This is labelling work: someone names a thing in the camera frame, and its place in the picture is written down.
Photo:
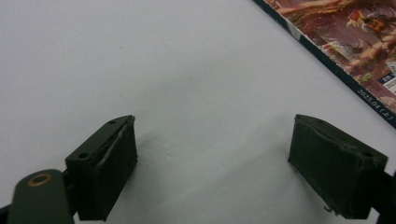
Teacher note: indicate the white table cover sheet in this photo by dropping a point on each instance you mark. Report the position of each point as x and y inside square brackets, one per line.
[155, 62]

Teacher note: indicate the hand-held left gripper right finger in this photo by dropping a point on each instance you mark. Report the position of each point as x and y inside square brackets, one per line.
[336, 168]

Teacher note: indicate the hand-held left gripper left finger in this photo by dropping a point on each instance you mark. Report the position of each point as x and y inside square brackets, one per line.
[99, 168]

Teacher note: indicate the glossy illustrated magazine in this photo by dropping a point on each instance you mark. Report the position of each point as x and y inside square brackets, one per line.
[348, 37]

